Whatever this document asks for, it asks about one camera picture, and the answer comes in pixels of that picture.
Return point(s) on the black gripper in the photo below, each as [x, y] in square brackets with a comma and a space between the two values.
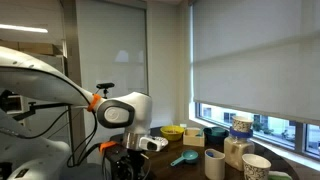
[126, 164]

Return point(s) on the patterned paper cup on jar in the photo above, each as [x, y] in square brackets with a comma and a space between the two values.
[241, 124]

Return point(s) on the clear jar with grains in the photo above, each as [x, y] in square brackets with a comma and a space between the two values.
[236, 145]

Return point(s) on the black camera on stand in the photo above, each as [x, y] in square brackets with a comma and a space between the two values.
[105, 87]

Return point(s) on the blue block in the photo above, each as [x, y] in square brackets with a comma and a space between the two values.
[210, 154]

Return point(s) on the white roller blind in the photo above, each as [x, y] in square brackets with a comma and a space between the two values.
[260, 56]

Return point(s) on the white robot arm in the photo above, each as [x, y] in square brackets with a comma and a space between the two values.
[38, 158]

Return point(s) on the teal measuring scoop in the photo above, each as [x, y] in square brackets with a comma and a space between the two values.
[188, 156]

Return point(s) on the yellow bowl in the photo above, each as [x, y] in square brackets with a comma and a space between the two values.
[172, 132]

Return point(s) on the green white cloth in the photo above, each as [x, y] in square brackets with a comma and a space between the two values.
[276, 175]

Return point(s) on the dark blue bowl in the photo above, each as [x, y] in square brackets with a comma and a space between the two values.
[215, 135]

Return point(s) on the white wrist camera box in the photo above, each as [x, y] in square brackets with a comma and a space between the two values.
[153, 143]

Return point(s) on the white jug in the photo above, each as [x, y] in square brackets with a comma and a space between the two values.
[215, 166]

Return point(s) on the patterned paper cup front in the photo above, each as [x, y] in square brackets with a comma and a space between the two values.
[255, 167]

